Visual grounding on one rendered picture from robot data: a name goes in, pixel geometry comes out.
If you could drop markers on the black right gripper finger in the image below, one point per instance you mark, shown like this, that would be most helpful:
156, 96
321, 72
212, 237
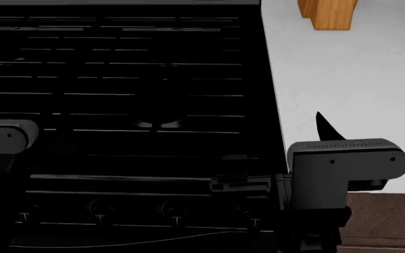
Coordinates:
325, 130

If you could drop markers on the brown wooden cabinet front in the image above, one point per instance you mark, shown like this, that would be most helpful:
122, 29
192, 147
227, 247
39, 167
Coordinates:
389, 221

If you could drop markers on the black stove knob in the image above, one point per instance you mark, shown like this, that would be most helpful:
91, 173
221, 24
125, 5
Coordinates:
100, 216
24, 217
255, 222
176, 218

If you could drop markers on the wooden knife block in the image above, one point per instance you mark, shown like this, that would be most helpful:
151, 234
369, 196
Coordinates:
330, 13

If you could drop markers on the black stove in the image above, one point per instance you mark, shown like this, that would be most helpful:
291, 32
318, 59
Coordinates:
125, 105

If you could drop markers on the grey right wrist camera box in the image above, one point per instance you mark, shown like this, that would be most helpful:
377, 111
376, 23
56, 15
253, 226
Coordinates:
329, 168

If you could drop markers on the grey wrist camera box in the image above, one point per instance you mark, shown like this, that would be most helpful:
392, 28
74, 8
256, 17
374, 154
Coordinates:
2, 135
329, 168

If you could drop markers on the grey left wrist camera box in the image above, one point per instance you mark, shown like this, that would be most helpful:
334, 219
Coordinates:
2, 135

